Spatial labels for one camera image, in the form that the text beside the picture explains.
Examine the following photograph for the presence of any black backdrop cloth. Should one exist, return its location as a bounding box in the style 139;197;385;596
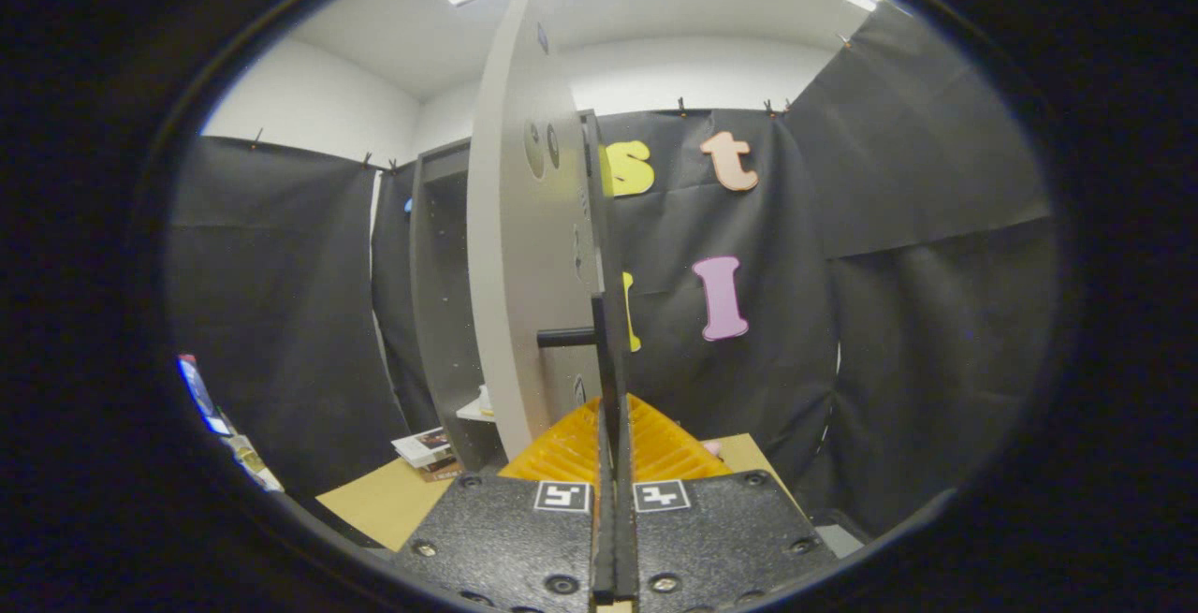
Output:
168;0;1054;539

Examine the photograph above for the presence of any pale printed packet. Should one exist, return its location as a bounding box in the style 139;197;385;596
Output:
223;433;284;492

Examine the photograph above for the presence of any black door handle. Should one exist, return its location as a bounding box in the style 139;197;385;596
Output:
537;293;634;492

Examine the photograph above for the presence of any blue printed card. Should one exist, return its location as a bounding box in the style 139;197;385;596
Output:
178;354;232;436

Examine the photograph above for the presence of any grey shoe cabinet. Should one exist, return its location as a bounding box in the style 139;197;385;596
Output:
409;110;626;475

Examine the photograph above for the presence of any pale grey shoe cabinet door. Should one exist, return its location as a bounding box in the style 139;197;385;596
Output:
466;0;600;460

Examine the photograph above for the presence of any white cover book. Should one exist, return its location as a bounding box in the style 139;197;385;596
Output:
391;426;454;469

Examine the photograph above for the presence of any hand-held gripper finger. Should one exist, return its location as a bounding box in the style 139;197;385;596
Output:
388;396;616;613
615;395;839;613

